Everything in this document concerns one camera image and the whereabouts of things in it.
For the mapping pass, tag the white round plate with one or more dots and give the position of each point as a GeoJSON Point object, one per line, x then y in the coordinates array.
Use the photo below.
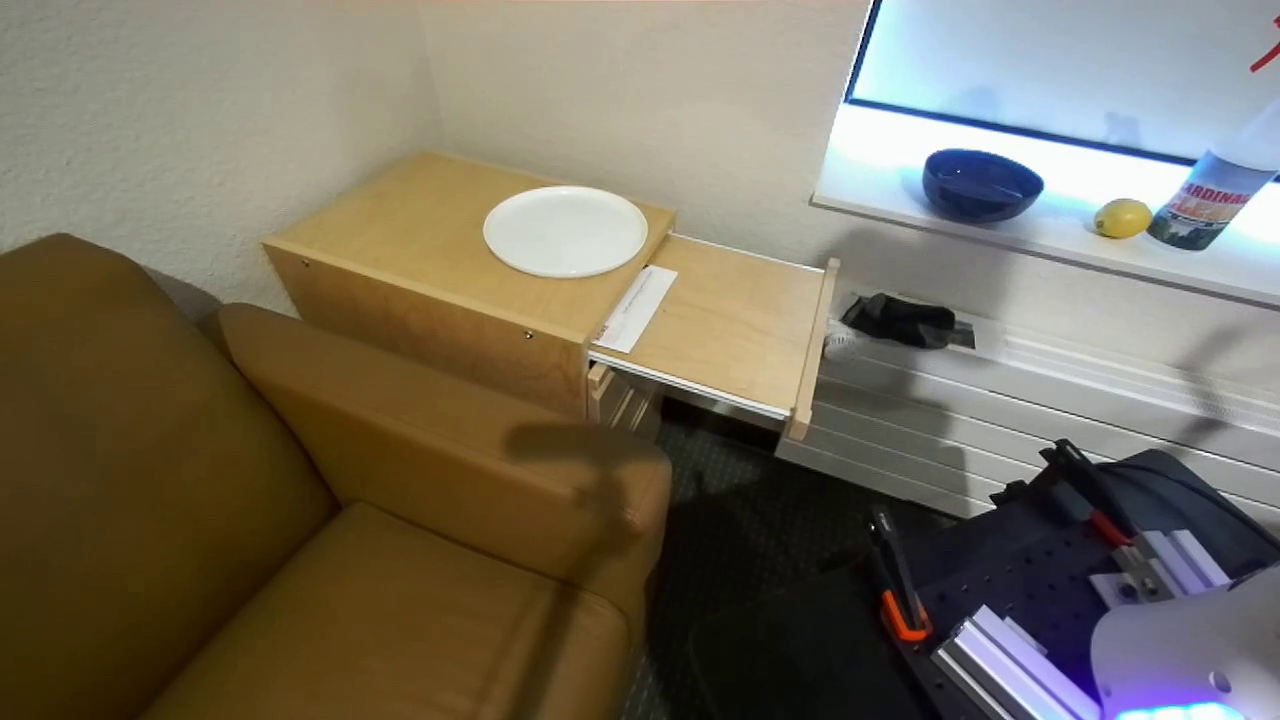
{"type": "Point", "coordinates": [565, 231]}

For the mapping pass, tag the window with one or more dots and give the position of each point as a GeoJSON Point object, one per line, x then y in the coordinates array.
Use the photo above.
{"type": "Point", "coordinates": [1070, 70]}

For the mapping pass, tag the yellow lemon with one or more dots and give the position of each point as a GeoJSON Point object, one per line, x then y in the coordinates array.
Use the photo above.
{"type": "Point", "coordinates": [1122, 218]}

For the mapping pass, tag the tan leather armchair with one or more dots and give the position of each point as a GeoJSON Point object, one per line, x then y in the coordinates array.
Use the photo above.
{"type": "Point", "coordinates": [300, 520]}

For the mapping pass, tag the orange black clamp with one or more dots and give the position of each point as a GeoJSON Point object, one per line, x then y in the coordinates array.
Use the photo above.
{"type": "Point", "coordinates": [898, 590]}

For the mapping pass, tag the wooden pull-out shelf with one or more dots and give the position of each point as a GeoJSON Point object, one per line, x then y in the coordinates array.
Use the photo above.
{"type": "Point", "coordinates": [735, 330]}

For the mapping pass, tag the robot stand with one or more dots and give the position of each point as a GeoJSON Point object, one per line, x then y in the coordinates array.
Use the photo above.
{"type": "Point", "coordinates": [1030, 590]}

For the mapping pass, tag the white paper card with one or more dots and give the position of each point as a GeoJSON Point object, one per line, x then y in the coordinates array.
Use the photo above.
{"type": "Point", "coordinates": [635, 308]}

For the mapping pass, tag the dark blue bowl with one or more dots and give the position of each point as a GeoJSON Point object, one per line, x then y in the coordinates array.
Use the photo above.
{"type": "Point", "coordinates": [980, 185]}

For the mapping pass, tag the white spray bottle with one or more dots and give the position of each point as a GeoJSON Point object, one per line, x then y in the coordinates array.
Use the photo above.
{"type": "Point", "coordinates": [1212, 195]}

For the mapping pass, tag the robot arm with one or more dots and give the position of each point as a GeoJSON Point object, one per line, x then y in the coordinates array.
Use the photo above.
{"type": "Point", "coordinates": [1190, 645]}

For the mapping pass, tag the white wall heater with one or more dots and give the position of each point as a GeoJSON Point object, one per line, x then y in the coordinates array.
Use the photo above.
{"type": "Point", "coordinates": [1020, 410]}

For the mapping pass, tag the black cloth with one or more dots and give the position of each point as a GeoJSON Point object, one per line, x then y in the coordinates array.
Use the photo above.
{"type": "Point", "coordinates": [900, 320]}

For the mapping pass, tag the wooden side cabinet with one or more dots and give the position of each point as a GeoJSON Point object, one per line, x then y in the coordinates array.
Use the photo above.
{"type": "Point", "coordinates": [450, 290]}

